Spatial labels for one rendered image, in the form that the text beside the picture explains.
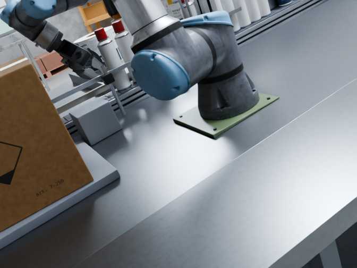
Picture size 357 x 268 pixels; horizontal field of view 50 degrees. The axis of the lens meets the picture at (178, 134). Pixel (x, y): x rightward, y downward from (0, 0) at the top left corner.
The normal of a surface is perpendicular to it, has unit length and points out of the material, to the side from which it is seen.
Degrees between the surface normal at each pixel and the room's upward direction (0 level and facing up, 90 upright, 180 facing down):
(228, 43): 91
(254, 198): 0
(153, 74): 96
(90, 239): 0
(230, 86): 73
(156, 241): 0
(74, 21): 90
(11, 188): 90
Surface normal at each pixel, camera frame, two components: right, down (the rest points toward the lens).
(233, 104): -0.01, 0.11
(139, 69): -0.56, 0.61
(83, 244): -0.34, -0.85
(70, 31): 0.47, 0.22
